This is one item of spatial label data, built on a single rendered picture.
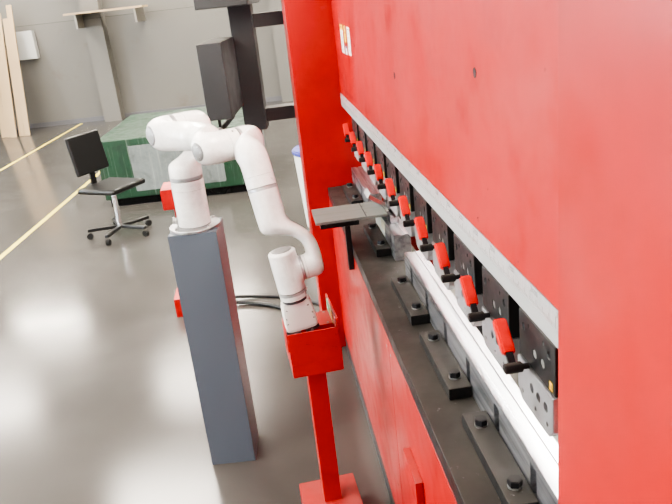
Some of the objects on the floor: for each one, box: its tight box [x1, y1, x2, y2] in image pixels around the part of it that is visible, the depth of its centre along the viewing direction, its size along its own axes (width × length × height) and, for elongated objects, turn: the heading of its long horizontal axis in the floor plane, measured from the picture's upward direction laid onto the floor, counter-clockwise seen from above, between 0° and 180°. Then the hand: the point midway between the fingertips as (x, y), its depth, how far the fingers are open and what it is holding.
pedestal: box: [160, 182, 183, 317], centre depth 436 cm, size 20×25×83 cm
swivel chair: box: [64, 129, 152, 245], centre depth 600 cm, size 56×56×87 cm
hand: (306, 342), depth 226 cm, fingers closed
